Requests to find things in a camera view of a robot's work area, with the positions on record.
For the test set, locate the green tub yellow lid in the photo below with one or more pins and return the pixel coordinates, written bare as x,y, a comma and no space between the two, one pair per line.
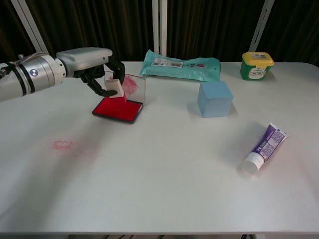
256,68

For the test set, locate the purple toothpaste tube white cap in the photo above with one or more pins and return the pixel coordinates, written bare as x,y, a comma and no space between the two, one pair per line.
268,147

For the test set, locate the white and red stamp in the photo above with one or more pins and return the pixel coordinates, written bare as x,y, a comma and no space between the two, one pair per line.
115,87

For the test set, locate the white vertical frame post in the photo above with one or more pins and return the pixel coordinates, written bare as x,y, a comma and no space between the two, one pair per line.
159,25

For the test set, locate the red ink pad clear lid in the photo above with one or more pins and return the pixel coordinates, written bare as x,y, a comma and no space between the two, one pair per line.
117,110

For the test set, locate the teal wet wipes pack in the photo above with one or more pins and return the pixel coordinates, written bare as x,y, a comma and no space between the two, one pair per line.
179,67

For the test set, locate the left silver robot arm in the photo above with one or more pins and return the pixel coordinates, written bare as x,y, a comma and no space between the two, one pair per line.
32,74

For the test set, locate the dark pleated curtain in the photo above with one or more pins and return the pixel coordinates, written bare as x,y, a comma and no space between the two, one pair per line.
199,30

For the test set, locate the white slanted frame post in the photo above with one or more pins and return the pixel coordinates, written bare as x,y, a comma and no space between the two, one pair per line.
261,25
31,28

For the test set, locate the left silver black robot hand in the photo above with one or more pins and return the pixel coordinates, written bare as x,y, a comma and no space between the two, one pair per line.
84,59

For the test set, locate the blue foam cube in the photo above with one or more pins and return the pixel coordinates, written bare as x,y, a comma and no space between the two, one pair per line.
214,102

